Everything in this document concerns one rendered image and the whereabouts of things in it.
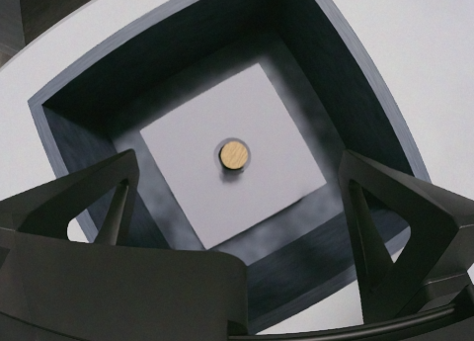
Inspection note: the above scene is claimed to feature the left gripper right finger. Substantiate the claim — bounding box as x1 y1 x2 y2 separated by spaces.
338 149 474 324

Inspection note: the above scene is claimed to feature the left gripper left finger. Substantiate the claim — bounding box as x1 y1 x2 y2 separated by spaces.
0 149 140 246

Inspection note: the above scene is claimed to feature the light wooden peg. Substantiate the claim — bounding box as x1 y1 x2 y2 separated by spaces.
221 142 248 169

